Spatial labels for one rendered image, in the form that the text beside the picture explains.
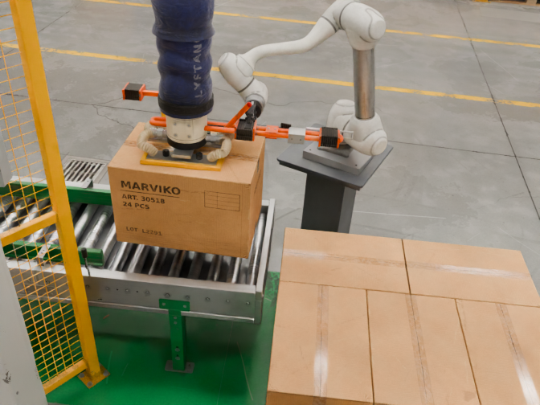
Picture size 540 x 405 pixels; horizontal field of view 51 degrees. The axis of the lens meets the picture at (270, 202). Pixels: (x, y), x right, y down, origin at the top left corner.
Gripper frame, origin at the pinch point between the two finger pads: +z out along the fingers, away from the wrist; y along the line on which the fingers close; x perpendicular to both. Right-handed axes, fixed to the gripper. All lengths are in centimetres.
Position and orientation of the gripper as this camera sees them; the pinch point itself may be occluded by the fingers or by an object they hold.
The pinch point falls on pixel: (248, 129)
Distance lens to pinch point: 240.5
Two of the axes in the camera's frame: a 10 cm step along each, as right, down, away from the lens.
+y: -0.5, 8.1, 5.9
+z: -0.9, 5.8, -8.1
